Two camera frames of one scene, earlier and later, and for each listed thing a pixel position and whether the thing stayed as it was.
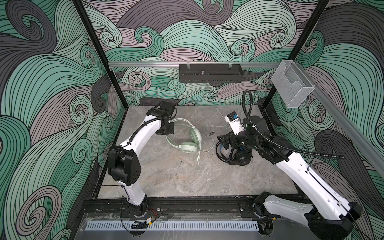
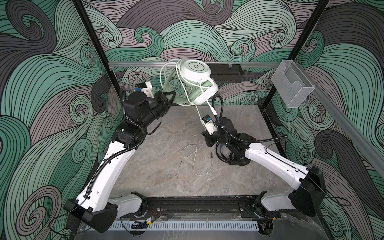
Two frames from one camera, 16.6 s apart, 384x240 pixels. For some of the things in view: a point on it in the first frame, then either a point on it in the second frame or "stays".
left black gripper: [171, 131] to [164, 104]
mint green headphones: [189, 147] to [195, 84]
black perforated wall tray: [210, 73] stays
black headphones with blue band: [237, 157] stays
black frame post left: [103, 55] stays
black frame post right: [299, 44] stays
